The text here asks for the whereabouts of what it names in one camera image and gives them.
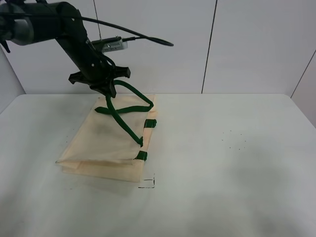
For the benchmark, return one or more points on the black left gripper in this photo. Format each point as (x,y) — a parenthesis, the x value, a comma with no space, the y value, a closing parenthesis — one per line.
(100,79)

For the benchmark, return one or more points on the white linen bag green handles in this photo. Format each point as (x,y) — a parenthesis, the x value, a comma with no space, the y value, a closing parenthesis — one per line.
(113,140)

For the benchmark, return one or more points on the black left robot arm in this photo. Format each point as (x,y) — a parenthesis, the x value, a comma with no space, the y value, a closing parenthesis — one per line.
(28,23)

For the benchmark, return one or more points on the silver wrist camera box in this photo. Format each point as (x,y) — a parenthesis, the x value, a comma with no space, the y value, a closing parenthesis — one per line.
(110,44)

